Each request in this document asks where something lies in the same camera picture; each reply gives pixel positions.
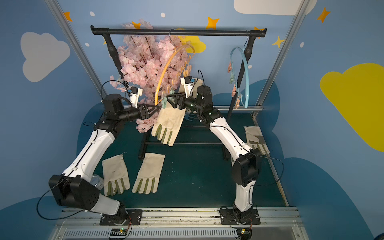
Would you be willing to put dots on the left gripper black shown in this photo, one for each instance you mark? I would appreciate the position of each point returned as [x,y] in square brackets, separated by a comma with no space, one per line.
[144,111]

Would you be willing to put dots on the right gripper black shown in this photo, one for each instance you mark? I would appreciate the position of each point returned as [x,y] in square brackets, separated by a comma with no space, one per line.
[181,101]

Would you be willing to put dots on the cream glove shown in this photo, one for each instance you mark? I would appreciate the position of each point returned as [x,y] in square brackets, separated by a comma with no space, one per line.
[116,177]
[168,124]
[149,174]
[255,139]
[197,84]

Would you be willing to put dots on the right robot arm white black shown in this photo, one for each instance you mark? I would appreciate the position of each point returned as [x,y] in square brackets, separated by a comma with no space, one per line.
[246,165]

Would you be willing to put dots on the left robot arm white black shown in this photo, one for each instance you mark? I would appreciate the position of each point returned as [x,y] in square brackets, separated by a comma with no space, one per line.
[73,187]

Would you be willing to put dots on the light blue clip hanger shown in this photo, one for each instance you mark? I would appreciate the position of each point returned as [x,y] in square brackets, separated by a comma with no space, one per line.
[236,86]

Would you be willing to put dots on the small blue garden rake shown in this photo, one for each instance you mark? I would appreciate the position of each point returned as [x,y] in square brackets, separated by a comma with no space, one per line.
[189,116]

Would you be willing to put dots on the pink cherry blossom branch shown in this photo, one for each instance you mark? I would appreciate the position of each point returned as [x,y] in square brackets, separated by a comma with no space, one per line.
[154,65]

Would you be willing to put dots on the silver metal can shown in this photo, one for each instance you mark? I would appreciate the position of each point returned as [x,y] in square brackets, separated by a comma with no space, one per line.
[97,182]

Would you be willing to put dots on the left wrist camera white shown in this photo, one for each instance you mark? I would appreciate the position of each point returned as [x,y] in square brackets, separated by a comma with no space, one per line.
[134,96]

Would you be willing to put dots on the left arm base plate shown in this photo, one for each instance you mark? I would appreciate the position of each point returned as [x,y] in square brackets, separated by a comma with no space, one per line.
[123,218]

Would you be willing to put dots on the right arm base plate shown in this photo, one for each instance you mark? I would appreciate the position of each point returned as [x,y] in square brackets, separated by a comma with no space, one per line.
[230,216]

